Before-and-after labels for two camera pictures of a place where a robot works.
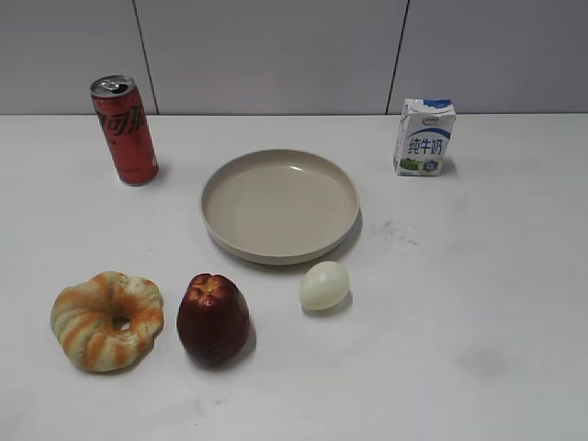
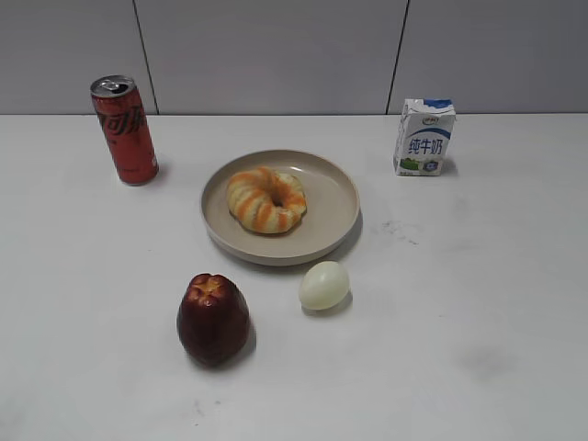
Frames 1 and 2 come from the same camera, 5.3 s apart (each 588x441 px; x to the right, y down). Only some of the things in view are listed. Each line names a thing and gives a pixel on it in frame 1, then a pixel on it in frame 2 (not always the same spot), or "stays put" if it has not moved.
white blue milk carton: (425, 128) stays put
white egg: (323, 285) stays put
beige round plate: (278, 208) stays put
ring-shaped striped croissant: (108, 322) to (265, 200)
